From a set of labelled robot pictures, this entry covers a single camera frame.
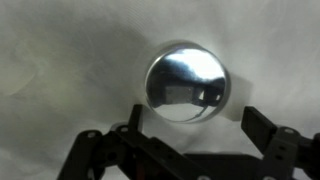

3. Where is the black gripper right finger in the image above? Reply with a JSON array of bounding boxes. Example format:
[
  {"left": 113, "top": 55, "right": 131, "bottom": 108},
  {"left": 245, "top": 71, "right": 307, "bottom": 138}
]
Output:
[{"left": 241, "top": 106, "right": 300, "bottom": 180}]

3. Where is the round silver lid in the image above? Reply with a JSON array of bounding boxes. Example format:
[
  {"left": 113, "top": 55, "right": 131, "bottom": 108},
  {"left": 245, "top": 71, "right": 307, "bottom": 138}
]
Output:
[{"left": 144, "top": 41, "right": 231, "bottom": 123}]

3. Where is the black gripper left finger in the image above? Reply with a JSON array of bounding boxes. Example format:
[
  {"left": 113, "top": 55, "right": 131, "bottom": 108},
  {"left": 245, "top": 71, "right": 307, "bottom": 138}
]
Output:
[{"left": 57, "top": 105, "right": 187, "bottom": 180}]

